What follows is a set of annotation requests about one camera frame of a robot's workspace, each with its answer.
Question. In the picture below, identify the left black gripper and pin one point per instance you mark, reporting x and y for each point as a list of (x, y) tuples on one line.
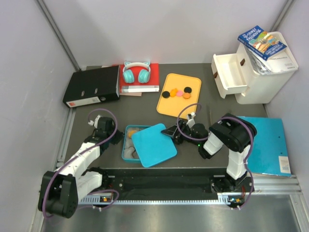
[(119, 136)]

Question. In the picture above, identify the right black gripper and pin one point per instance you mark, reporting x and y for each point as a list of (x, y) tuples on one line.
[(182, 125)]

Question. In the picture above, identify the blue tin lid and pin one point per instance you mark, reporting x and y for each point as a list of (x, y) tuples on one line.
[(152, 146)]

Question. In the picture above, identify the round orange cookie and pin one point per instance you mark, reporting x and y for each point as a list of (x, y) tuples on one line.
[(131, 133)]

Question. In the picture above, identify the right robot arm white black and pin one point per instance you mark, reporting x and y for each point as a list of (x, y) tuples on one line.
[(230, 131)]

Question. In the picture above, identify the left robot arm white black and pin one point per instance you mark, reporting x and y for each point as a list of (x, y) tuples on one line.
[(62, 189)]

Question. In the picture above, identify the blue cookie tin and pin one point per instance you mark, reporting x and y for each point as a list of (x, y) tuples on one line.
[(129, 153)]

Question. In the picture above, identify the black cookie left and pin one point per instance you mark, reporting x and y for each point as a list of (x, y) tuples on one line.
[(165, 94)]

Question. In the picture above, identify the black cookie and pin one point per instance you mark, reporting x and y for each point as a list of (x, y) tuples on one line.
[(187, 90), (165, 94)]

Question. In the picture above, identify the orange flower cookie top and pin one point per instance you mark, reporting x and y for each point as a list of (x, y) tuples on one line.
[(173, 92)]

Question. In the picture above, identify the orange flower cookie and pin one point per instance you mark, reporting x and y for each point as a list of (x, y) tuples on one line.
[(173, 92), (186, 95)]

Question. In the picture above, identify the pink cookie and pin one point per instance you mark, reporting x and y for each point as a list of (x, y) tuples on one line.
[(179, 93)]

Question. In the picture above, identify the orange flower cookie right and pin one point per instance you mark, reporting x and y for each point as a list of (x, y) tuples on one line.
[(186, 95)]

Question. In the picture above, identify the yellow tray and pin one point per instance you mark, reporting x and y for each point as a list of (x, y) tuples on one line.
[(178, 106)]

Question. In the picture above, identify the black cookie right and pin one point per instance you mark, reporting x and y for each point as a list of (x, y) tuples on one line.
[(187, 90)]

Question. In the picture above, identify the red book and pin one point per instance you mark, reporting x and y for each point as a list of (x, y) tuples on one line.
[(138, 88)]

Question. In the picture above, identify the teal cat ear headphones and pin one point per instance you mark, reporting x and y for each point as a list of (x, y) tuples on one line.
[(140, 71)]

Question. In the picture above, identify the white drawer cabinet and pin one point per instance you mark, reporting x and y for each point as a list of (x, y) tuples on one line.
[(234, 74)]

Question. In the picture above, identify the blue folder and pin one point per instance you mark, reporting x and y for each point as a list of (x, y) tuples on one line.
[(269, 155)]

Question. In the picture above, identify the silver foil packet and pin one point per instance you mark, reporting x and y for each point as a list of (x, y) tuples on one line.
[(257, 65)]

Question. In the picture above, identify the blue paperback book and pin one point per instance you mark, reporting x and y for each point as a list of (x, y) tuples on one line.
[(262, 43)]

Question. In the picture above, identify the black ring binder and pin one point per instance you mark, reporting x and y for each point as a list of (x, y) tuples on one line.
[(93, 86)]

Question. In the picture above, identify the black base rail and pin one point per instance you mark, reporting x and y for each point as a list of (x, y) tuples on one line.
[(208, 179)]

